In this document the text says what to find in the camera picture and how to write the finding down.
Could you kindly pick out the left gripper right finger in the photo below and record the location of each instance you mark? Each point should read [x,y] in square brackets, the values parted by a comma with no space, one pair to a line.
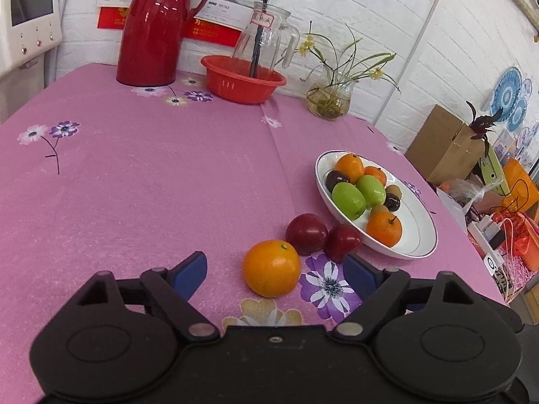
[381,293]

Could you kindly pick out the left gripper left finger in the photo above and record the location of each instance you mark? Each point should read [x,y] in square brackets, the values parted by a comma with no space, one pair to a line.
[169,292]

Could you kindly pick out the large mandarin with stem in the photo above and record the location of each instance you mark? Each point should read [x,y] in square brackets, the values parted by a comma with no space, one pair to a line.
[385,228]

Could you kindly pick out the dark red apple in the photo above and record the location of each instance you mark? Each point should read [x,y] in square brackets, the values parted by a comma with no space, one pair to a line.
[340,241]
[306,233]

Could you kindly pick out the dark cherry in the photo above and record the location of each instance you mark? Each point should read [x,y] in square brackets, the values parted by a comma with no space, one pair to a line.
[392,202]
[333,178]

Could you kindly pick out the large green apple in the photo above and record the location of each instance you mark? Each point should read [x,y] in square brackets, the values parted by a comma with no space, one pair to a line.
[349,200]

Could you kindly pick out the small green apple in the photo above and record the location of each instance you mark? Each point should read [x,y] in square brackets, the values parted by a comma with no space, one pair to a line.
[372,189]

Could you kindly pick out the brown kiwi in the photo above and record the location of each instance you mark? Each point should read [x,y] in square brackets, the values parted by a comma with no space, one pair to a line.
[394,190]
[378,208]

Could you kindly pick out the large orange fruit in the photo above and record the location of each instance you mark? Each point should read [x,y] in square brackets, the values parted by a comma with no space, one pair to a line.
[272,268]

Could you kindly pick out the small mandarin with stem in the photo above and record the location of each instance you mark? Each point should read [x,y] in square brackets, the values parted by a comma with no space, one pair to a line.
[376,172]

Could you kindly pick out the smooth orange fruit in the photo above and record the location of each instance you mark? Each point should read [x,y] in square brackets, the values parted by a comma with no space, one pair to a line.
[352,166]

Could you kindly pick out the white power strip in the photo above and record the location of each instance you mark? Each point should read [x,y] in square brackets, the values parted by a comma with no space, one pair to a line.
[486,235]

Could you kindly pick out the clear plastic bag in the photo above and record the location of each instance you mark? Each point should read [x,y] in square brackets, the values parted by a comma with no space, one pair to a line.
[471,194]

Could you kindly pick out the pink floral tablecloth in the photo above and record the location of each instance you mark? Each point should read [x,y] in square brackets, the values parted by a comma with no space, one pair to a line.
[99,176]

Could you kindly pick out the brown cardboard box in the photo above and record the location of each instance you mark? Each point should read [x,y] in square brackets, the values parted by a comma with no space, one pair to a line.
[444,148]

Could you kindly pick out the orange paper bag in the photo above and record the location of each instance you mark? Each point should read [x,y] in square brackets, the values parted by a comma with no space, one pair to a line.
[523,192]

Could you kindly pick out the dark purple leaf plant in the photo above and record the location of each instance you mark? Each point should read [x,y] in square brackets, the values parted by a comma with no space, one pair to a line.
[480,125]

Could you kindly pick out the glass vase with plant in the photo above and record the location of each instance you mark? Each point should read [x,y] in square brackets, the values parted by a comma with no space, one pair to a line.
[337,70]

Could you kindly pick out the red plastic basket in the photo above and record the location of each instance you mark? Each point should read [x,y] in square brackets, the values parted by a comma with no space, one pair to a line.
[238,87]

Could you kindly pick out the red thermos jug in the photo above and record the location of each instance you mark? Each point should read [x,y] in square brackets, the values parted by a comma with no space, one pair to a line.
[151,41]

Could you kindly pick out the black stirring stick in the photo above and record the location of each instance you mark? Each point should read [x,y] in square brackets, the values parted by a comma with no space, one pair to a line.
[253,71]

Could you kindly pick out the clear glass pitcher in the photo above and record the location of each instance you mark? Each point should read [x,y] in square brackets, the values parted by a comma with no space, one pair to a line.
[278,43]

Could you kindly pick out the white machine with screen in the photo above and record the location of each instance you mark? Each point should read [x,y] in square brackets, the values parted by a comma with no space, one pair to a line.
[30,36]

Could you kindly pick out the blue round wall decoration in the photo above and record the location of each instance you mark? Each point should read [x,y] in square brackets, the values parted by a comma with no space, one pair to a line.
[510,99]

